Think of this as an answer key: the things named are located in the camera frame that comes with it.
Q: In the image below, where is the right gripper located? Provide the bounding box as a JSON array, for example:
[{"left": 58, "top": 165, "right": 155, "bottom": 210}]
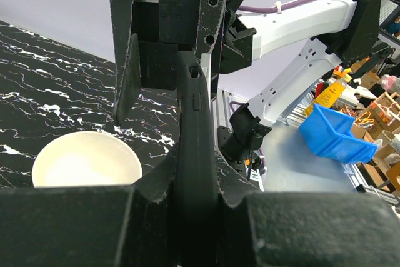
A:
[{"left": 109, "top": 0, "right": 256, "bottom": 123}]

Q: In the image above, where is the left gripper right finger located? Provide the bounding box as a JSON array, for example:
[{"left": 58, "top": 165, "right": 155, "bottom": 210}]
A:
[{"left": 214, "top": 150, "right": 399, "bottom": 266}]

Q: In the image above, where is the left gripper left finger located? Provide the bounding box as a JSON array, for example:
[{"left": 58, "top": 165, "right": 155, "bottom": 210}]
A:
[{"left": 1, "top": 148, "right": 178, "bottom": 266}]

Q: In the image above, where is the large white bowl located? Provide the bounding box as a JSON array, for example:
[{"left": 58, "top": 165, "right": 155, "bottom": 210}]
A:
[{"left": 32, "top": 131, "right": 143, "bottom": 188}]

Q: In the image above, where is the blue plastic bin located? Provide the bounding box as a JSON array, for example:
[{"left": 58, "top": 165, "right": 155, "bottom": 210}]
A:
[{"left": 299, "top": 104, "right": 378, "bottom": 164}]

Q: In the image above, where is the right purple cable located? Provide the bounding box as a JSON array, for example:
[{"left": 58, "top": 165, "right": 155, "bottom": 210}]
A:
[{"left": 229, "top": 0, "right": 374, "bottom": 174}]

